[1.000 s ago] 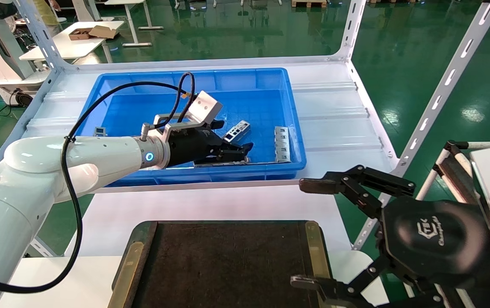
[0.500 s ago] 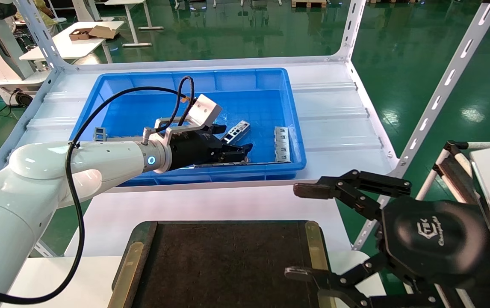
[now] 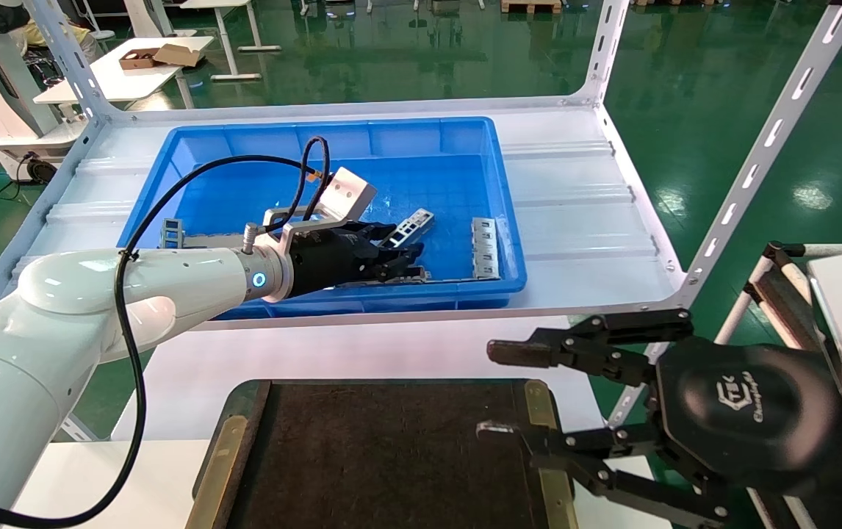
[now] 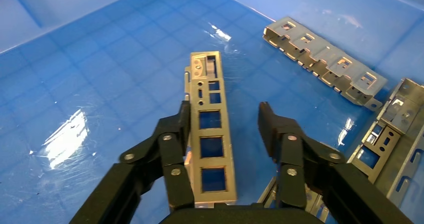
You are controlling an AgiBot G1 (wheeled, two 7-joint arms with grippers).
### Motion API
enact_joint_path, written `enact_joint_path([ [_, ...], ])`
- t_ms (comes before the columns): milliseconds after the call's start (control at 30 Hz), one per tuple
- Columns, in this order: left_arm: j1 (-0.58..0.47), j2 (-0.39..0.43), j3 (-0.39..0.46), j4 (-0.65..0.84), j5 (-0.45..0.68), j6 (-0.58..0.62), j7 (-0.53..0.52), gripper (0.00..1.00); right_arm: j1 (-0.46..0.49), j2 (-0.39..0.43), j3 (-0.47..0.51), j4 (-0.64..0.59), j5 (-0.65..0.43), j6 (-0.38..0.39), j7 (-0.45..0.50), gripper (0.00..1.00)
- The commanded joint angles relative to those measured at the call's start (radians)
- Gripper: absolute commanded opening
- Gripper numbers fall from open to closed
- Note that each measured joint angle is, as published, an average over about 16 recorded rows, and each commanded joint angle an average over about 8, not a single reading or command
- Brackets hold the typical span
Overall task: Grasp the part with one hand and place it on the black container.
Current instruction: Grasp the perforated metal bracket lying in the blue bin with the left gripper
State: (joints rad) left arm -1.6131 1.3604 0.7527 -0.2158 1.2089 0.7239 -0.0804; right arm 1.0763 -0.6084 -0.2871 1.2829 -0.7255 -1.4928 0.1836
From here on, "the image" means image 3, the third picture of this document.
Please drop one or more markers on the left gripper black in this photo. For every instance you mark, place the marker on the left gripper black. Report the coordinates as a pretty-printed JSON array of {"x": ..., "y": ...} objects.
[{"x": 333, "y": 261}]

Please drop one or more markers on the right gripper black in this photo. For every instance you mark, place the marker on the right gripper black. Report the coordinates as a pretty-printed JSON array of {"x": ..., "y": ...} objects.
[{"x": 744, "y": 419}]

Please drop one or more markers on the slim grey slotted metal part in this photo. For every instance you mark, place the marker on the slim grey slotted metal part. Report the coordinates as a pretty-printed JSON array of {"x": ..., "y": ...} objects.
[{"x": 417, "y": 219}]

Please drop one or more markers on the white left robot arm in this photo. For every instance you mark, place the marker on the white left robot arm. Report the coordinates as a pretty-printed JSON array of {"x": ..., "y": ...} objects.
[{"x": 61, "y": 308}]

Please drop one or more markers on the light grey slotted metal part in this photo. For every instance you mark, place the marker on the light grey slotted metal part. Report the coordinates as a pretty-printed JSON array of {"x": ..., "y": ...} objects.
[{"x": 486, "y": 250}]

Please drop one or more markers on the dark grey ladder-shaped part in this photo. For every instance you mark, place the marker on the dark grey ladder-shaped part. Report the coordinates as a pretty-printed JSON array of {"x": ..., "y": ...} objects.
[{"x": 171, "y": 231}]

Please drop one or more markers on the blue plastic bin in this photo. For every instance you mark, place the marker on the blue plastic bin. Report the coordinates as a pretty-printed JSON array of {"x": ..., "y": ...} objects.
[{"x": 421, "y": 154}]

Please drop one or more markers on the white slotted metal shelf rack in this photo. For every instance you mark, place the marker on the white slotted metal shelf rack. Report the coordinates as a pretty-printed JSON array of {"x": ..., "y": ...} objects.
[{"x": 575, "y": 220}]

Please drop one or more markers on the black tray with brass edges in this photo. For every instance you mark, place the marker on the black tray with brass edges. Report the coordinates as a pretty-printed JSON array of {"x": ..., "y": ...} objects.
[{"x": 377, "y": 455}]

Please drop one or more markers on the white pipe cart black mats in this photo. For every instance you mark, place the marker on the white pipe cart black mats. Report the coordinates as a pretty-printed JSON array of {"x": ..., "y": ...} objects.
[{"x": 779, "y": 253}]

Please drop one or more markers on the wooden pallet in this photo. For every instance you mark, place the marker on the wooden pallet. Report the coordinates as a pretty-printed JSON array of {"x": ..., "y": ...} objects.
[{"x": 531, "y": 6}]

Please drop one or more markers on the flat cardboard box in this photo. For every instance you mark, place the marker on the flat cardboard box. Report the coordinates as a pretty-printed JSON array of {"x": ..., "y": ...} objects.
[{"x": 178, "y": 54}]

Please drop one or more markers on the cardboard tray box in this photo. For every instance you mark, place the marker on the cardboard tray box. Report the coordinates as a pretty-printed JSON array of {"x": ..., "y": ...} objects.
[{"x": 138, "y": 60}]

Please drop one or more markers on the white work table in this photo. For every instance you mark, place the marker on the white work table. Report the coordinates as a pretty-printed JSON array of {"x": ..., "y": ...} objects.
[{"x": 120, "y": 81}]

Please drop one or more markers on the black caster wheel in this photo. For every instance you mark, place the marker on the black caster wheel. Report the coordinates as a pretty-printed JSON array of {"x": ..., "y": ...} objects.
[{"x": 40, "y": 170}]

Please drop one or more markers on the person in yellow coat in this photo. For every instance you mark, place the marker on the person in yellow coat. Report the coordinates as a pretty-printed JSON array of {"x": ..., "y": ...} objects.
[{"x": 61, "y": 33}]

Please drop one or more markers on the white table with pedestal leg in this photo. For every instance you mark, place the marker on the white table with pedestal leg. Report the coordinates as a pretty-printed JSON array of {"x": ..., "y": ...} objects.
[{"x": 222, "y": 33}]

